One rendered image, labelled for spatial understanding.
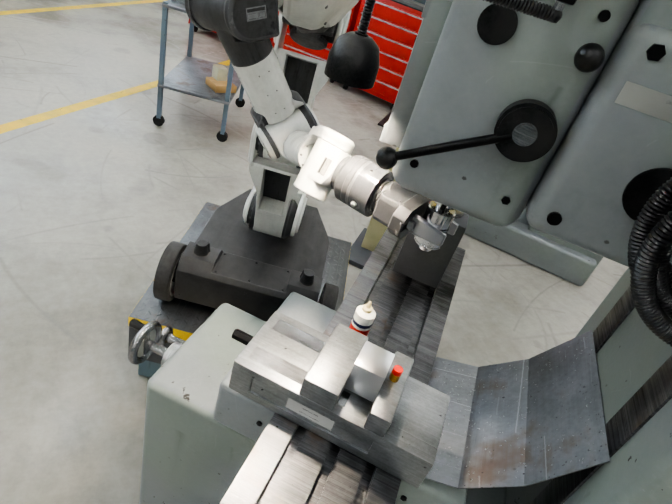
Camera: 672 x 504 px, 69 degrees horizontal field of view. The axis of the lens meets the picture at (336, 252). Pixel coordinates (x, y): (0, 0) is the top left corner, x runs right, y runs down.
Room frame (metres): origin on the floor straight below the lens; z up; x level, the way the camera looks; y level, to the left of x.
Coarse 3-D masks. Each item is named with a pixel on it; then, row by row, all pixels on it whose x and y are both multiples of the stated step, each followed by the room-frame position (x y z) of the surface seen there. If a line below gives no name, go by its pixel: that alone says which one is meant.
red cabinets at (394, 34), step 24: (360, 0) 5.64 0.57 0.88; (384, 0) 5.40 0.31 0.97; (408, 0) 5.72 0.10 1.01; (384, 24) 5.37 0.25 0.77; (408, 24) 5.29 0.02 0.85; (288, 48) 5.65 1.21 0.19; (384, 48) 5.35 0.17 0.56; (408, 48) 5.26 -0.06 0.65; (384, 72) 5.32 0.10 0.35; (384, 96) 5.31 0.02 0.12
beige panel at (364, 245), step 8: (392, 168) 2.47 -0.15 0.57; (376, 224) 2.47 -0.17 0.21; (368, 232) 2.47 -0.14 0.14; (376, 232) 2.46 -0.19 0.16; (384, 232) 2.46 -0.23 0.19; (360, 240) 2.54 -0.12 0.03; (368, 240) 2.47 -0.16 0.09; (376, 240) 2.46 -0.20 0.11; (352, 248) 2.43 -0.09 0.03; (360, 248) 2.46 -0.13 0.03; (368, 248) 2.47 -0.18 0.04; (352, 256) 2.35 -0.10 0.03; (360, 256) 2.37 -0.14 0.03; (368, 256) 2.40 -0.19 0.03; (352, 264) 2.31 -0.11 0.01; (360, 264) 2.30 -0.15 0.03
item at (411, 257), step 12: (456, 216) 1.04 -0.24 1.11; (468, 216) 1.07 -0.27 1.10; (408, 240) 1.03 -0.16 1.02; (444, 240) 1.02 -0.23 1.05; (456, 240) 1.01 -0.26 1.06; (408, 252) 1.02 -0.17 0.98; (420, 252) 1.02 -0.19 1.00; (432, 252) 1.02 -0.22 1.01; (444, 252) 1.01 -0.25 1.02; (396, 264) 1.03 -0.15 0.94; (408, 264) 1.02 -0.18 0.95; (420, 264) 1.02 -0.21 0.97; (432, 264) 1.02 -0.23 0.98; (444, 264) 1.01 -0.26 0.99; (408, 276) 1.02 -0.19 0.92; (420, 276) 1.02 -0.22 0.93; (432, 276) 1.01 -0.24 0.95
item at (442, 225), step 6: (426, 210) 0.72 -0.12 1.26; (426, 216) 0.71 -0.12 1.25; (432, 216) 0.70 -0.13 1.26; (432, 222) 0.70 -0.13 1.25; (438, 222) 0.70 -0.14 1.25; (444, 222) 0.70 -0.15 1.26; (450, 222) 0.71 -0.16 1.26; (438, 228) 0.70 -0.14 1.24; (444, 228) 0.70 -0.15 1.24; (420, 240) 0.71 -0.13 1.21; (426, 246) 0.70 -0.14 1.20; (432, 246) 0.70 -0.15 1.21; (438, 246) 0.71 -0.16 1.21
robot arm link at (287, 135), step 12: (300, 108) 1.05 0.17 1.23; (288, 120) 1.02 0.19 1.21; (300, 120) 1.03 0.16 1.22; (312, 120) 1.03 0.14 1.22; (276, 132) 1.00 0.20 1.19; (288, 132) 1.01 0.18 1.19; (300, 132) 0.98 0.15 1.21; (276, 144) 0.99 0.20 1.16; (288, 144) 0.95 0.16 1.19; (288, 156) 0.95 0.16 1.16
